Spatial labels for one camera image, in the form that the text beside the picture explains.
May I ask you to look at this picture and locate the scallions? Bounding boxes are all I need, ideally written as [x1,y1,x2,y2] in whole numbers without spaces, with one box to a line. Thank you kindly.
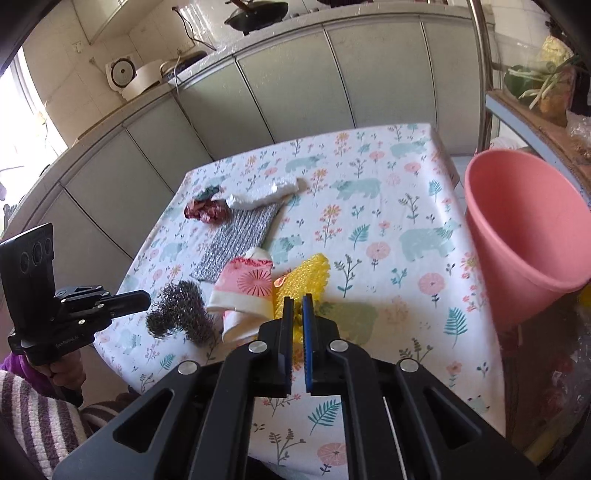
[508,58,583,110]

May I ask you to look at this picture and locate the metal storage rack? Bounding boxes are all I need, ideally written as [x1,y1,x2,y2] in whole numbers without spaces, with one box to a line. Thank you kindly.
[466,0,591,199]

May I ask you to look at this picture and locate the cauliflower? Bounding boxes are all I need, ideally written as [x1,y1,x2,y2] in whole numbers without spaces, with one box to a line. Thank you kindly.
[538,36,574,66]

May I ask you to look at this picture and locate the grey mesh cloth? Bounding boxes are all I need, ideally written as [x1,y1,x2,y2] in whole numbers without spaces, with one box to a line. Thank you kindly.
[191,203,283,283]

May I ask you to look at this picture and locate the person's left hand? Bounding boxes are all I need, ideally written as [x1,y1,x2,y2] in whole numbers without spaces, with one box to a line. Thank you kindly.
[44,352,87,401]

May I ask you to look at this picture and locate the steel wool scrubber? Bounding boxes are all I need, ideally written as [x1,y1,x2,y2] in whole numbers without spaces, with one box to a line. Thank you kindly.
[146,281,214,348]

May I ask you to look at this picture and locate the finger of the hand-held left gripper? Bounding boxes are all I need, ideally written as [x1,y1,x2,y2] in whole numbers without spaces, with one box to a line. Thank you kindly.
[99,290,152,320]

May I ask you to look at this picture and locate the yellow mesh sponge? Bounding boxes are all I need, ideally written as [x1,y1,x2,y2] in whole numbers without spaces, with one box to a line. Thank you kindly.
[272,253,332,357]

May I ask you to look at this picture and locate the person's left forearm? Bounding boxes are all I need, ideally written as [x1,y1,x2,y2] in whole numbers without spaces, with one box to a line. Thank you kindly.
[0,354,125,478]

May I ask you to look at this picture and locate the cardboard shelf liner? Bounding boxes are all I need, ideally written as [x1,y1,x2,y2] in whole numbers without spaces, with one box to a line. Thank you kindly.
[486,90,591,178]

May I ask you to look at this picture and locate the pink plastic bucket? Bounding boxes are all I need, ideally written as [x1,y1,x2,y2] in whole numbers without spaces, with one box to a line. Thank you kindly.
[464,148,591,332]

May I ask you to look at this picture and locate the grey-green kitchen cabinet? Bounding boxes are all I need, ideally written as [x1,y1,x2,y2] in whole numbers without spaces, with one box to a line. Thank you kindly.
[0,9,502,296]

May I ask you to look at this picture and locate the green pepper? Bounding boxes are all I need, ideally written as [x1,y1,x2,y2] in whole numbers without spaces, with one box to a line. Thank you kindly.
[503,69,528,96]

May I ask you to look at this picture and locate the white foam piece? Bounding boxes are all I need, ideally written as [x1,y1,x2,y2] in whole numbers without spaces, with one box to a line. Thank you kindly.
[225,176,302,212]

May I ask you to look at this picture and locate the black wok with lid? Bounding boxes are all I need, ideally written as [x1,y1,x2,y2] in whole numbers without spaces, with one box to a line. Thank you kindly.
[225,0,290,34]

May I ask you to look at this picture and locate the pink floral cloth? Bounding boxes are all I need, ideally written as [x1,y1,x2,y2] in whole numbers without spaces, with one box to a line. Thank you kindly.
[205,247,274,343]

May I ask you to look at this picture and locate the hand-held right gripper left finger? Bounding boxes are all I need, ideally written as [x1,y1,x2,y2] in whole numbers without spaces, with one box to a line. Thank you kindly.
[69,298,295,480]

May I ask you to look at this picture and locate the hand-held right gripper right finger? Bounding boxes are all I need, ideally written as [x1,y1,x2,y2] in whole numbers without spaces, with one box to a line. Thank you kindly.
[302,294,541,480]

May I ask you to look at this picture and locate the black electric cooker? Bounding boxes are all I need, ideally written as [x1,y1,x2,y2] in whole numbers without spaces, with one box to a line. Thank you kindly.
[159,50,209,78]

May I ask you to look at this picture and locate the foil wrapper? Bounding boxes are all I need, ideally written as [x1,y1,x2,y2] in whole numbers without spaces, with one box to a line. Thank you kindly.
[184,186,232,225]

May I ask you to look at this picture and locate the black power cable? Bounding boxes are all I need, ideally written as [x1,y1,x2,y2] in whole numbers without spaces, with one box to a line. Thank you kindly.
[172,6,217,52]

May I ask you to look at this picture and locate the white rice cooker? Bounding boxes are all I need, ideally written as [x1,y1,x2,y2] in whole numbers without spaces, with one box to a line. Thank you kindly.
[105,58,167,101]

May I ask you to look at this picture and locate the glass bowl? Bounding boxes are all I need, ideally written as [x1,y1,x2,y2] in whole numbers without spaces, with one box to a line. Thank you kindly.
[503,37,583,126]

